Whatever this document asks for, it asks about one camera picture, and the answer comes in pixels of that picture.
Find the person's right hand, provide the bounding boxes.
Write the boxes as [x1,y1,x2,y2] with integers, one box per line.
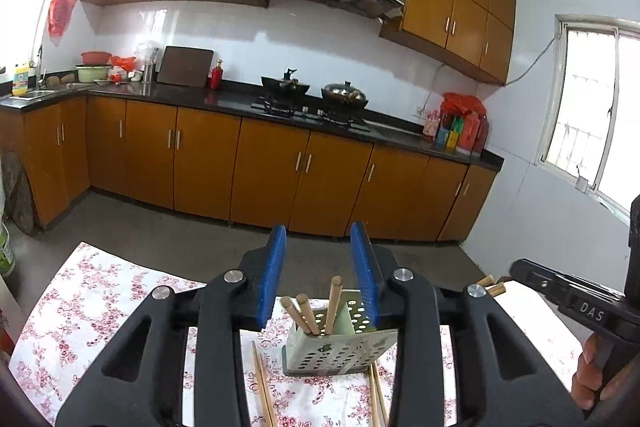
[570,334,632,411]

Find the floral red white tablecloth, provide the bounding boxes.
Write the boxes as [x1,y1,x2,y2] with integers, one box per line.
[9,243,582,426]

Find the green perforated utensil holder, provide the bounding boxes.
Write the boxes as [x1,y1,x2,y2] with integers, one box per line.
[282,289,398,376]

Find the right barred window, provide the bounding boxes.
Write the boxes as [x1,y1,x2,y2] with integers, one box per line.
[540,22,639,216]

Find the lower wooden base cabinets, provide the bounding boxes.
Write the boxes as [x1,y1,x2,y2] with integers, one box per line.
[1,94,497,243]

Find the orange oil bottle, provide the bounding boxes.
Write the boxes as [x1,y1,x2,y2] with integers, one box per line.
[457,112,480,155]

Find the red bag over condiments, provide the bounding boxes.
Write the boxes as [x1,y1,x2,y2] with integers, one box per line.
[440,92,487,116]

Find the pink labelled bottle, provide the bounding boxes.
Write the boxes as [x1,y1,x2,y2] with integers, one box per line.
[423,109,440,142]

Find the black stone countertop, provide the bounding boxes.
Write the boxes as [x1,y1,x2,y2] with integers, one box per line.
[1,80,504,172]

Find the green enamel basin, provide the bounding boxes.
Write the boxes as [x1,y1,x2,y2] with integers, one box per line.
[76,65,111,83]

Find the red bottle on counter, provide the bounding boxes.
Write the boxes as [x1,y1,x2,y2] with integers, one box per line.
[208,58,224,91]

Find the dark wooden cutting board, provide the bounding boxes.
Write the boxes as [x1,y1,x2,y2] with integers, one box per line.
[157,46,214,89]

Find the gas stove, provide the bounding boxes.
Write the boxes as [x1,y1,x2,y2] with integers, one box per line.
[250,96,371,133]

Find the yellow detergent bottle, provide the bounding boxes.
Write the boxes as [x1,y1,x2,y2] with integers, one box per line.
[12,63,29,96]

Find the lidded black wok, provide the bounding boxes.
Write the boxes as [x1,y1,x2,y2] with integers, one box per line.
[321,81,368,113]

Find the red basin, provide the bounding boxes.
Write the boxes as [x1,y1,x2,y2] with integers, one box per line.
[81,51,112,66]

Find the black wok with handle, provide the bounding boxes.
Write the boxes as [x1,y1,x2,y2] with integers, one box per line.
[262,68,309,102]

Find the red plastic bag on wall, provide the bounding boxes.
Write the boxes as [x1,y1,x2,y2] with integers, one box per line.
[47,0,77,38]

